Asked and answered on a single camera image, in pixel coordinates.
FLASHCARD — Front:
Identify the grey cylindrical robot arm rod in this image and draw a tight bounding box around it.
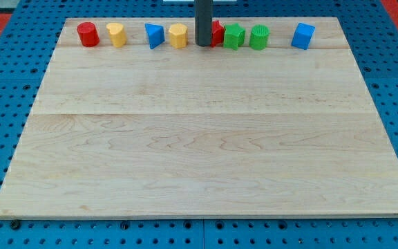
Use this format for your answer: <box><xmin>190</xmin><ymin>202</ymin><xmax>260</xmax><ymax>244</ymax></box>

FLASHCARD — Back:
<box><xmin>194</xmin><ymin>0</ymin><xmax>213</xmax><ymax>46</ymax></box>

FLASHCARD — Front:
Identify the light wooden board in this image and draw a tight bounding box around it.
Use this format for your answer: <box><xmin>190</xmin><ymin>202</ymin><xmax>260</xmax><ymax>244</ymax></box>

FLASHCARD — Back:
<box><xmin>0</xmin><ymin>17</ymin><xmax>398</xmax><ymax>220</ymax></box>

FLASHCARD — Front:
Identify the yellow hexagon block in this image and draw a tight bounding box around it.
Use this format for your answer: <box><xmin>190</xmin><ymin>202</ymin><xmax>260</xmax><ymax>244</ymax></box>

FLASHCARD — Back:
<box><xmin>169</xmin><ymin>23</ymin><xmax>188</xmax><ymax>49</ymax></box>

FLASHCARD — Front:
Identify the red star block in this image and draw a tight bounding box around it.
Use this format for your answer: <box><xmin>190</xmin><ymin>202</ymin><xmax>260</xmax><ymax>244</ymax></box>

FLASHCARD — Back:
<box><xmin>211</xmin><ymin>20</ymin><xmax>225</xmax><ymax>47</ymax></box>

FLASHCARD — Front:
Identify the green star block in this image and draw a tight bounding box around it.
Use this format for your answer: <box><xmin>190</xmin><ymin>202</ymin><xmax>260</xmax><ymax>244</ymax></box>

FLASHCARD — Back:
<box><xmin>223</xmin><ymin>23</ymin><xmax>245</xmax><ymax>50</ymax></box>

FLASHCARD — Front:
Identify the blue triangle block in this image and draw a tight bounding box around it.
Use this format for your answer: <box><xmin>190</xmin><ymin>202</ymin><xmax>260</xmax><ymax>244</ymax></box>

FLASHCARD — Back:
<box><xmin>144</xmin><ymin>23</ymin><xmax>165</xmax><ymax>49</ymax></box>

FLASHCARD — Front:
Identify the green cylinder block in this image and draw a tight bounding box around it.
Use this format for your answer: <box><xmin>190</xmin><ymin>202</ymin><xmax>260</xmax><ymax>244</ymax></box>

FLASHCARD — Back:
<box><xmin>249</xmin><ymin>24</ymin><xmax>270</xmax><ymax>50</ymax></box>

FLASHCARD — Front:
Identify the yellow heart block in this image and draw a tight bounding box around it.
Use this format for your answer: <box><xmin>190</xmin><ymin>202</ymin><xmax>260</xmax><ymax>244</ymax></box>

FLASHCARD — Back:
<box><xmin>106</xmin><ymin>23</ymin><xmax>127</xmax><ymax>48</ymax></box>

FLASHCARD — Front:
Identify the blue cube block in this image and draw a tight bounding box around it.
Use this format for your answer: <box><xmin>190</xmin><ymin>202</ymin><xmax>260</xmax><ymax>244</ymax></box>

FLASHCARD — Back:
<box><xmin>291</xmin><ymin>23</ymin><xmax>316</xmax><ymax>50</ymax></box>

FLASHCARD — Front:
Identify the red cylinder block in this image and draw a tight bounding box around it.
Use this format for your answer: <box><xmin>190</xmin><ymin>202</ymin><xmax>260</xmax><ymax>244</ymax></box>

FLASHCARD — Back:
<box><xmin>77</xmin><ymin>22</ymin><xmax>100</xmax><ymax>47</ymax></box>

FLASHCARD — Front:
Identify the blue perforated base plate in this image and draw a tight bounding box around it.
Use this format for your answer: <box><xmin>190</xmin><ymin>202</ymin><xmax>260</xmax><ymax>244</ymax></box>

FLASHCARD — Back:
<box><xmin>0</xmin><ymin>1</ymin><xmax>398</xmax><ymax>248</ymax></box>

